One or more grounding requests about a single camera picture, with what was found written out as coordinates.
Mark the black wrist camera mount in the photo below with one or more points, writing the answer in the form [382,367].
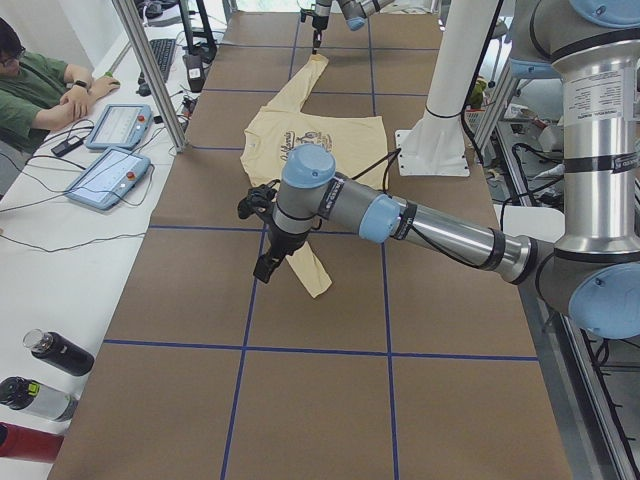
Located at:
[259,201]

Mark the far blue teach pendant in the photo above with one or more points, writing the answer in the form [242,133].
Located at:
[120,125]

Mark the black water bottle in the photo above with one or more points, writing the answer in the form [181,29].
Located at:
[56,350]

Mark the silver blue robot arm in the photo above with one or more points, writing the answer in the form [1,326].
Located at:
[591,274]
[355,13]

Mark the black small device on table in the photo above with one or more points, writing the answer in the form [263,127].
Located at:
[66,146]

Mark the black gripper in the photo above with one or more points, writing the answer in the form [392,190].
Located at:
[283,241]
[317,20]

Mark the grey bottle green cap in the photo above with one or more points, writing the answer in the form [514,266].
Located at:
[34,398]

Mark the white plastic chair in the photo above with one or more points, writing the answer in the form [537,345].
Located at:
[546,225]

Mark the aluminium frame post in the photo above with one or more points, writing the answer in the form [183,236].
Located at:
[140,44]

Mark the blue teach pendant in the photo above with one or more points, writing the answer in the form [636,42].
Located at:
[108,179]
[120,125]

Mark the black keyboard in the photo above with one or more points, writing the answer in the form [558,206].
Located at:
[163,51]

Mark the person in green shirt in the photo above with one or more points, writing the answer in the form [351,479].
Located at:
[40,95]

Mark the red bottle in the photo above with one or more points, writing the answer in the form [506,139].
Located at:
[22,443]

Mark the near blue teach pendant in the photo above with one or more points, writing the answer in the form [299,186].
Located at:
[108,179]

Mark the white pedestal column with base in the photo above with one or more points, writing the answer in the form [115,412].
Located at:
[435,146]

